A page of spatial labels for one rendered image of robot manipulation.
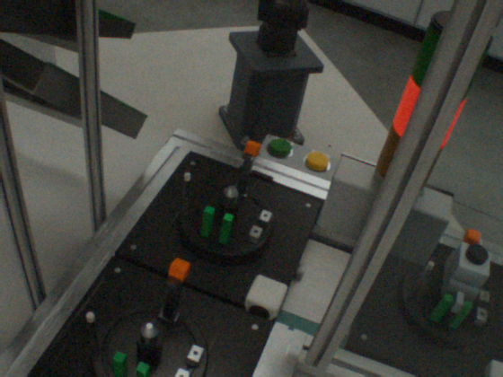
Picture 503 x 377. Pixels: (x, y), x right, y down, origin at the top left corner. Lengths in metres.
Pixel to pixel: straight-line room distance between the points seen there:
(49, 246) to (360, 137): 0.70
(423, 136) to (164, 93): 0.87
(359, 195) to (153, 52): 0.96
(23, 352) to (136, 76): 0.77
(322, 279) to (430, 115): 0.47
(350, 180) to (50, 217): 0.60
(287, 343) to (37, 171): 0.58
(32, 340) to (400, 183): 0.49
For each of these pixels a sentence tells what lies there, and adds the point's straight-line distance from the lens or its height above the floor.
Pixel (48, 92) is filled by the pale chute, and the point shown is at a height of 1.18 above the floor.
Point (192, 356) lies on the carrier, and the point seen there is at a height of 1.00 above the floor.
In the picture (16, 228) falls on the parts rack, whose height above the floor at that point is 1.08.
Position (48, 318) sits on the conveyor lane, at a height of 0.95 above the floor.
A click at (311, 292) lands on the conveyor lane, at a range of 0.83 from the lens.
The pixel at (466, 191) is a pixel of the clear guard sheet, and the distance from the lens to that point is 0.48.
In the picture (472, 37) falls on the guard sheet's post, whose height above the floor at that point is 1.43.
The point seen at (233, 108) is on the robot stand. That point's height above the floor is 0.91.
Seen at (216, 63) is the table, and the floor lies 0.86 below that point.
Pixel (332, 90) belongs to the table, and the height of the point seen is 0.86.
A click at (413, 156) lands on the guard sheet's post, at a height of 1.31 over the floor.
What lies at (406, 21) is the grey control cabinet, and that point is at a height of 0.11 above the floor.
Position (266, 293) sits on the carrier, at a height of 0.99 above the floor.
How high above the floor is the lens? 1.57
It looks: 43 degrees down
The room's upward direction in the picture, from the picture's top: 11 degrees clockwise
